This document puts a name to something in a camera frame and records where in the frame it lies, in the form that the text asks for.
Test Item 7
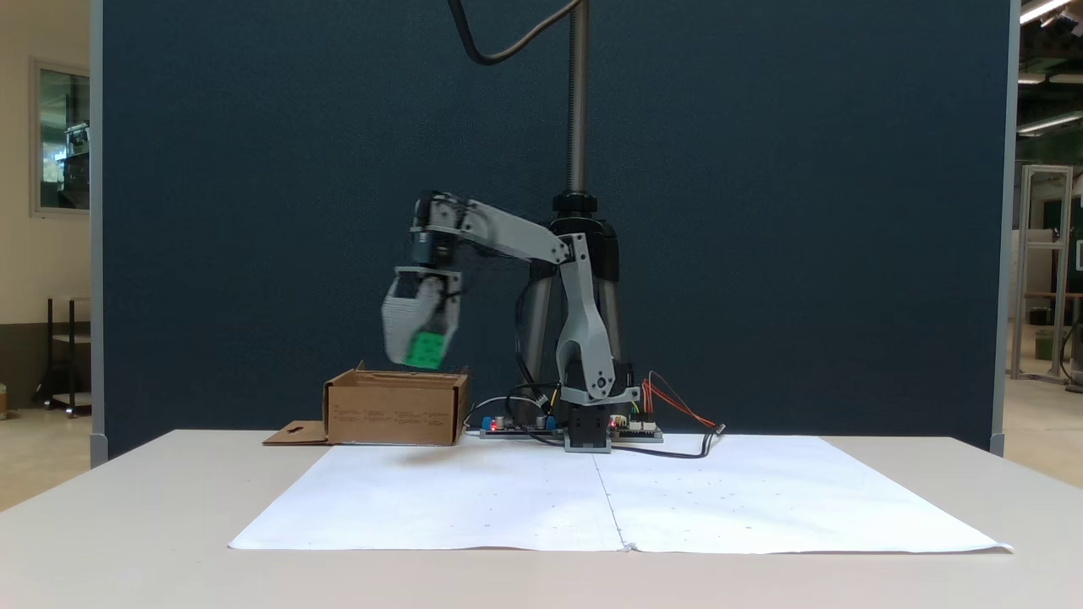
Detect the white paper sheet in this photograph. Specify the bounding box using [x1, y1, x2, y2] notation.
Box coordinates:
[595, 435, 1014, 555]
[228, 444, 629, 552]

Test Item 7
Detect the motor controller circuit board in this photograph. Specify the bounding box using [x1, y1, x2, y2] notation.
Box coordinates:
[611, 414, 663, 442]

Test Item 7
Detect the framed wall window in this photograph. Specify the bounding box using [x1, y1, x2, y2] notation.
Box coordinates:
[30, 58, 91, 219]

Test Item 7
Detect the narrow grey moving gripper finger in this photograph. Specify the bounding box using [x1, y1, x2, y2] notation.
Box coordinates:
[427, 279, 463, 369]

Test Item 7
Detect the orange wire pair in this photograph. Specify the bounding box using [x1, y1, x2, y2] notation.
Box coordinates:
[641, 370, 718, 429]

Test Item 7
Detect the black power cable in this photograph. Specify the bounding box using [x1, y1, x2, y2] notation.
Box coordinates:
[611, 423, 727, 459]

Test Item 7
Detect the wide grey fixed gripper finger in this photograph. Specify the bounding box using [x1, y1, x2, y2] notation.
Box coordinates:
[382, 288, 437, 365]

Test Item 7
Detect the black hanging camera cable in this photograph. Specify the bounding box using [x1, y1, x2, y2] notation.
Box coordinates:
[448, 0, 585, 66]

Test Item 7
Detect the aluminium profile frame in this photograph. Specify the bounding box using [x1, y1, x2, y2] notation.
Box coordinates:
[1011, 165, 1075, 383]

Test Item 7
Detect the open cardboard box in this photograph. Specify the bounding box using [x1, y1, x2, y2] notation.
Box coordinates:
[262, 361, 470, 447]

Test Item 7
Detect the dark blue partition panel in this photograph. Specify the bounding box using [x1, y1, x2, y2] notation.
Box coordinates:
[91, 0, 1020, 458]

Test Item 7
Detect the blue power circuit board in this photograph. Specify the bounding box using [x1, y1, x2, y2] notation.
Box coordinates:
[480, 413, 563, 439]

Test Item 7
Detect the ceiling strip light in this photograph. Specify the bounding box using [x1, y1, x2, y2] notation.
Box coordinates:
[1020, 0, 1077, 25]

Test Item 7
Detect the green die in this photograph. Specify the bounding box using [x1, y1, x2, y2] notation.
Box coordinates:
[405, 332, 447, 370]

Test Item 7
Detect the black tripod with metal pole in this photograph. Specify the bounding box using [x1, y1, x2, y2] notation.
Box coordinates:
[516, 0, 627, 428]

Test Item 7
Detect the black shelf rack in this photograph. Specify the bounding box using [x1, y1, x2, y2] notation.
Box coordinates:
[34, 296, 92, 420]

